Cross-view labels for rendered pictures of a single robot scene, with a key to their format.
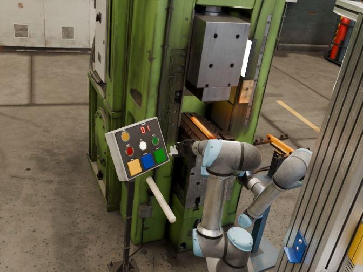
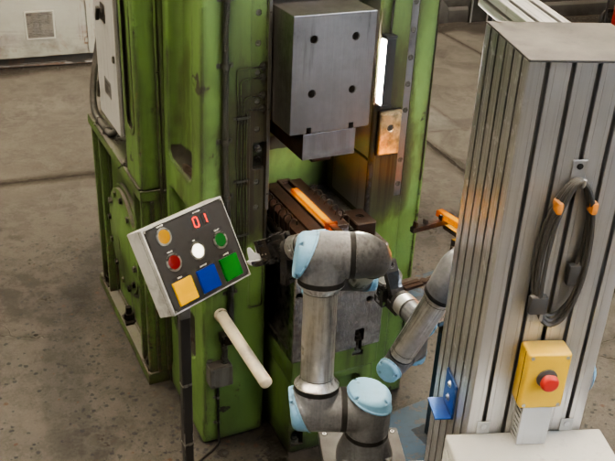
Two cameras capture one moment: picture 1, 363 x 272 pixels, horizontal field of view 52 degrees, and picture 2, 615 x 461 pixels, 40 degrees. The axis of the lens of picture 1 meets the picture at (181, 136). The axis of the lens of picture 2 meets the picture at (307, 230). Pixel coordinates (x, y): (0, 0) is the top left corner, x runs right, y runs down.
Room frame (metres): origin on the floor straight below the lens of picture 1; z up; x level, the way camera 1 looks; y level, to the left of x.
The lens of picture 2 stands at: (-0.48, -0.16, 2.43)
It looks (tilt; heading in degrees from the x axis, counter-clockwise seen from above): 28 degrees down; 1
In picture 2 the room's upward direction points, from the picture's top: 3 degrees clockwise
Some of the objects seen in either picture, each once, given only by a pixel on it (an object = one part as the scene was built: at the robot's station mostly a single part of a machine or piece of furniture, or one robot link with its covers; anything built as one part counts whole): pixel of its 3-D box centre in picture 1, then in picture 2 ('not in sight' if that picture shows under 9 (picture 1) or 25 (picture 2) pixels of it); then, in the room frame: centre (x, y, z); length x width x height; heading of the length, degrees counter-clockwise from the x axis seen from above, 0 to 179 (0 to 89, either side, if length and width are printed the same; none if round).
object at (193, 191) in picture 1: (195, 158); (307, 268); (2.44, -0.13, 0.69); 0.56 x 0.38 x 0.45; 27
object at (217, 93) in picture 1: (201, 82); (303, 123); (2.41, -0.09, 1.32); 0.42 x 0.20 x 0.10; 27
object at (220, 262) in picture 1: (233, 264); (365, 442); (1.25, -0.32, 0.87); 0.15 x 0.15 x 0.10
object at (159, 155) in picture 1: (159, 155); (230, 266); (1.89, 0.11, 1.01); 0.07 x 0.05 x 0.07; 142
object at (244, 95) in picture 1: (245, 91); (388, 132); (2.48, -0.41, 1.27); 0.09 x 0.02 x 0.17; 117
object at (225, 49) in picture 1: (213, 46); (317, 55); (2.43, -0.13, 1.56); 0.42 x 0.39 x 0.40; 27
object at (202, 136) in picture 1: (194, 129); (299, 211); (2.41, -0.09, 0.96); 0.42 x 0.20 x 0.09; 27
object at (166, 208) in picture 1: (160, 199); (242, 348); (1.98, 0.08, 0.62); 0.44 x 0.05 x 0.05; 27
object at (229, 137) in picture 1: (226, 138); (359, 223); (2.36, -0.32, 0.95); 0.12 x 0.08 x 0.06; 27
